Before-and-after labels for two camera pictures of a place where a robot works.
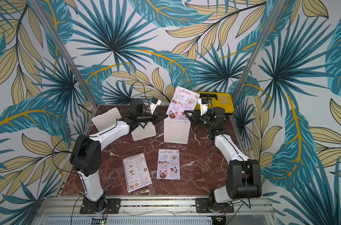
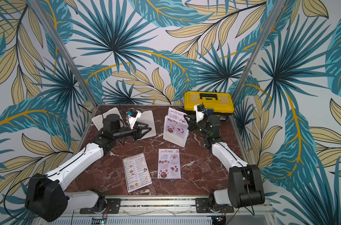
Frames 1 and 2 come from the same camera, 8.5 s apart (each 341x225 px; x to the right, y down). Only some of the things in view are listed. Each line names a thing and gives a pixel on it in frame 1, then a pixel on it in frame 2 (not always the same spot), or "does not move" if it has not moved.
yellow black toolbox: x=219 y=99 does not move
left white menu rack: x=105 y=121 does not move
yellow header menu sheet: x=137 y=173 does not move
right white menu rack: x=176 y=131 does not move
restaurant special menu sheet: x=182 y=100 → x=176 y=124
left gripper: x=156 y=118 → x=137 y=131
